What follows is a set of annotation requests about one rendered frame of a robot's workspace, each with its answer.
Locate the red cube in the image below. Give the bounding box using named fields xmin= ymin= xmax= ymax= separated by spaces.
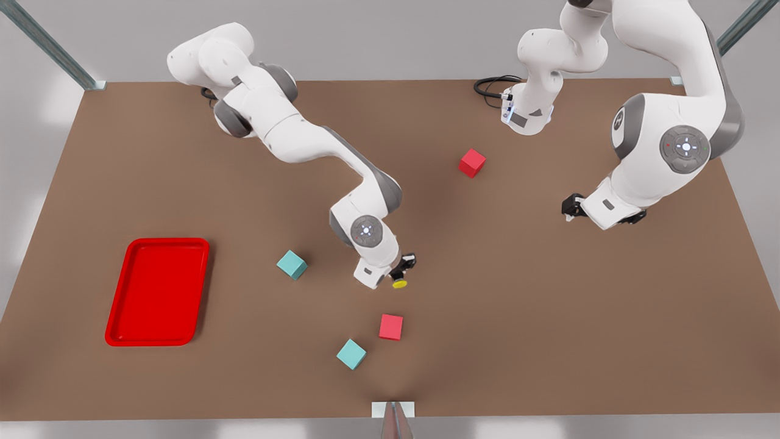
xmin=458 ymin=149 xmax=487 ymax=179
xmin=378 ymin=314 xmax=404 ymax=341

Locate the teal cube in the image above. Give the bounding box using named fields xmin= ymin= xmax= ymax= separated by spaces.
xmin=336 ymin=339 xmax=367 ymax=371
xmin=276 ymin=250 xmax=308 ymax=281

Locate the red plastic tray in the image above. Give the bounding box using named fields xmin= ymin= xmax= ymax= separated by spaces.
xmin=105 ymin=238 xmax=210 ymax=347

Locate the silver frame post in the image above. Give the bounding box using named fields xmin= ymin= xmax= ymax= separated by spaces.
xmin=670 ymin=0 xmax=780 ymax=86
xmin=372 ymin=401 xmax=416 ymax=439
xmin=0 ymin=0 xmax=107 ymax=91

